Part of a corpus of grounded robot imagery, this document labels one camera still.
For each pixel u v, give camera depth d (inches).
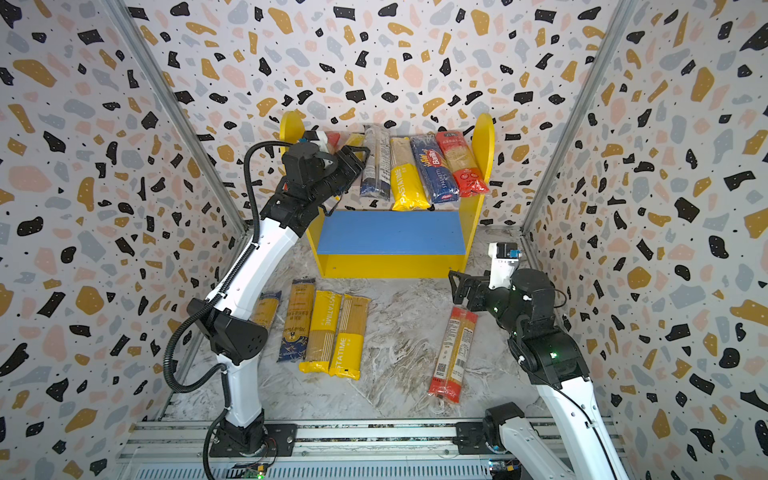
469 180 28.2
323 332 35.3
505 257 21.3
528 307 17.4
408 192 27.1
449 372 32.4
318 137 26.1
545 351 17.1
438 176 28.3
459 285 23.0
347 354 34.2
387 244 36.4
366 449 28.8
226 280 19.4
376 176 28.8
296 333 35.4
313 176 22.6
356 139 33.9
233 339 19.0
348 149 25.6
